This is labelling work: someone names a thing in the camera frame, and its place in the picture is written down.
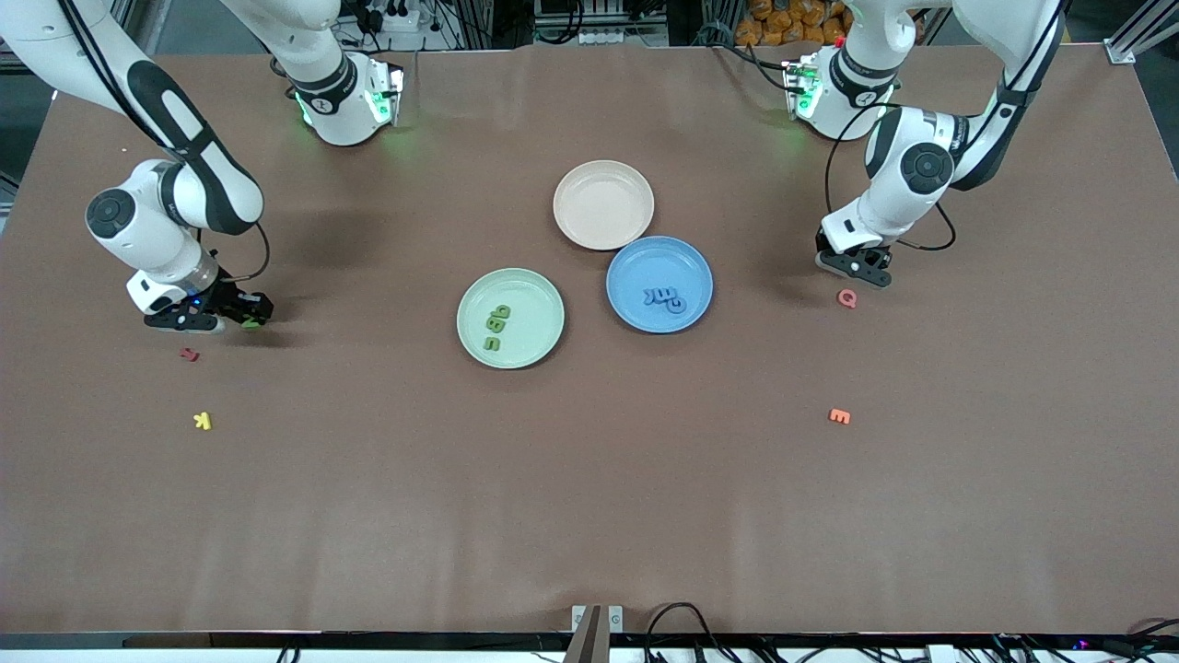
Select beige plate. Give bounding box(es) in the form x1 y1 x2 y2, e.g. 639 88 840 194
553 159 656 251

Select brown mounting post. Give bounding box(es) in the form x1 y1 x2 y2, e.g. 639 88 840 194
562 605 611 663

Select blue plate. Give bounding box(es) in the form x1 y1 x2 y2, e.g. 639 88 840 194
605 235 715 334

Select brown table cover sheet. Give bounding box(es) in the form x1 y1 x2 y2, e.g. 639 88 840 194
0 41 1179 638

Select white power strip with plugs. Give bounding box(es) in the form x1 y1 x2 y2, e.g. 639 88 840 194
364 0 421 34

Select silver mounting bracket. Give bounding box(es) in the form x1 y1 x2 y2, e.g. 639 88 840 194
571 604 625 634

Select black looped cable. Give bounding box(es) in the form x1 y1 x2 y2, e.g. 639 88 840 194
643 601 738 663

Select aluminium frame post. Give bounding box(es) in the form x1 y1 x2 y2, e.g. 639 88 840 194
1108 0 1179 65

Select green plate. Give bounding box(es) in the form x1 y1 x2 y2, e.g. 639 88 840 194
456 267 566 370

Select orange fruit net bag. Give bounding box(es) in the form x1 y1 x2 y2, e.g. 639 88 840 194
737 0 848 47

